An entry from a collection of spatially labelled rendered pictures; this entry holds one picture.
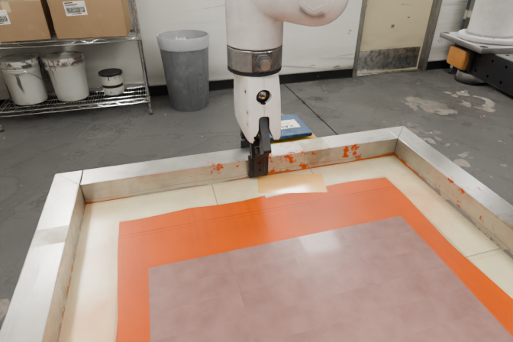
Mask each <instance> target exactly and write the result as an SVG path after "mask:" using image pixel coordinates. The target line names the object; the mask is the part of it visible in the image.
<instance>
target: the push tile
mask: <svg viewBox="0 0 513 342"><path fill-rule="evenodd" d="M311 135H312V132H311V130H310V129H309V128H308V127H307V126H306V125H305V124H304V123H303V122H302V121H301V119H300V118H299V117H298V116H297V115H283V116H281V136H280V138H279V139H278V140H285V139H290V138H297V137H307V136H311ZM269 138H270V141H274V139H273V137H272V136H271V134H269Z"/></svg>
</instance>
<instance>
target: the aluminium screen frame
mask: <svg viewBox="0 0 513 342"><path fill-rule="evenodd" d="M271 149H272V153H270V154H269V163H268V175H274V174H280V173H288V172H293V171H299V170H304V169H312V168H318V167H323V166H331V165H337V164H342V163H350V162H356V161H361V160H369V159H375V158H380V157H384V156H395V157H396V158H397V159H398V160H400V161H401V162H402V163H403V164H404V165H406V166H407V167H408V168H409V169H410V170H411V171H412V172H413V173H414V174H415V175H416V176H418V177H419V178H420V179H421V180H422V181H424V182H425V183H426V184H427V185H428V186H430V187H431V188H432V189H433V190H434V191H435V192H436V193H437V194H438V195H439V196H440V197H442V198H443V199H444V200H445V201H446V202H448V203H449V204H450V205H451V206H452V207H454V208H455V209H456V210H457V211H458V212H459V213H460V214H461V215H462V216H463V217H465V218H466V219H467V220H468V221H469V222H470V223H472V224H473V225H474V226H475V227H476V228H478V229H479V230H480V231H481V232H482V233H483V234H484V235H486V236H487V238H488V239H490V240H491V241H492V242H493V243H494V244H496V245H497V246H498V247H499V248H500V249H501V250H503V251H504V252H505V253H506V254H507V255H509V256H510V257H511V258H512V259H513V206H512V205H511V204H509V203H508V202H507V201H506V200H504V199H503V198H501V197H500V196H499V195H497V194H496V193H494V192H493V191H492V190H491V189H489V188H488V187H486V186H485V185H483V184H482V183H481V182H480V181H478V180H477V179H475V178H474V177H472V176H471V175H470V174H469V173H467V172H466V171H465V170H463V169H461V168H460V167H459V166H458V165H456V164H455V163H453V162H452V161H451V160H449V159H448V158H446V157H445V156H444V155H443V154H441V153H440V152H438V151H437V150H435V149H434V148H433V147H432V146H430V145H429V144H427V143H426V142H424V141H423V140H422V139H421V138H420V137H418V136H417V135H415V134H413V133H412V132H411V131H410V130H409V129H407V128H406V127H404V126H401V127H390V128H386V129H385V128H384V129H379V130H373V131H362V132H356V133H351V134H340V135H334V136H329V137H318V138H312V139H307V140H296V141H290V142H285V143H278V144H271ZM249 155H250V148H249V147H246V148H240V149H235V150H224V151H218V152H213V153H202V154H196V155H191V156H180V157H174V158H169V159H162V160H152V161H147V162H140V163H130V164H124V165H118V166H108V167H102V168H96V169H86V170H83V171H82V170H80V171H74V172H68V173H58V174H55V176H54V178H53V182H52V185H51V187H50V191H49V193H48V196H47V200H46V202H45V204H44V208H43V211H42V213H41V216H40V219H39V221H38V224H37V228H36V231H35V233H34V236H33V239H32V241H31V245H30V247H29V250H28V252H27V256H26V259H25V261H24V265H23V267H22V270H21V274H20V276H19V278H18V282H17V285H16V287H15V290H14V293H13V296H12V298H11V302H10V305H9V306H8V310H7V313H6V316H5V320H4V321H3V324H2V328H1V330H0V342H59V339H60V331H61V327H62V323H63V316H64V311H65V307H66V300H67V296H68V292H69V285H70V281H71V277H72V273H73V266H74V262H75V258H76V251H77V247H78V242H79V235H80V231H81V226H82V219H83V215H84V211H85V207H86V205H87V204H92V203H97V202H106V201H111V200H116V199H121V198H130V197H135V196H140V195H149V194H154V193H159V192H168V191H173V190H178V189H187V188H192V187H197V186H206V185H211V184H216V183H222V182H230V181H235V180H241V179H249V176H248V156H249ZM268 175H267V176H268Z"/></svg>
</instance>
